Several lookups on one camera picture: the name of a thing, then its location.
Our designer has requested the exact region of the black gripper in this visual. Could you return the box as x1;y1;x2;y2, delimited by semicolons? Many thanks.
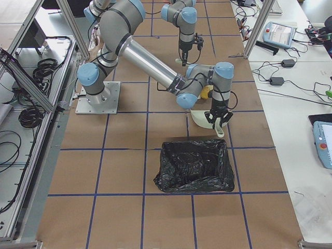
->
205;100;233;129
178;32;204;66

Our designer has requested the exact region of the pale green dustpan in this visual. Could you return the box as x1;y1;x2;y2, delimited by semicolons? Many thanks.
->
190;110;225;138

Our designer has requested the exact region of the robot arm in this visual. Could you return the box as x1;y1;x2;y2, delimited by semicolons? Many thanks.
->
161;1;210;109
77;1;234;128

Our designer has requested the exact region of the black trash bag bin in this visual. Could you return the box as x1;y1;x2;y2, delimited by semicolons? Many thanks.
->
154;139;234;193

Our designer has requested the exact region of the black power adapter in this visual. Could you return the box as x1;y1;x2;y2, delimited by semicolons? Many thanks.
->
269;77;285;86
281;59;296;68

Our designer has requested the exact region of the blue teach pendant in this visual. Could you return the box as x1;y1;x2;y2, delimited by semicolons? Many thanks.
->
313;121;331;170
262;22;296;49

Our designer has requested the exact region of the aluminium frame post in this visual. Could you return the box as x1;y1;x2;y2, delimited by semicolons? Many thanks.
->
243;0;275;59

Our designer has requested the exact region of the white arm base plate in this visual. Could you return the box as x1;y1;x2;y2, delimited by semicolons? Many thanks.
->
76;81;121;115

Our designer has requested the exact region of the green handled tool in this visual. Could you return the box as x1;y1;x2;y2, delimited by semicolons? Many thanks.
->
325;90;332;99

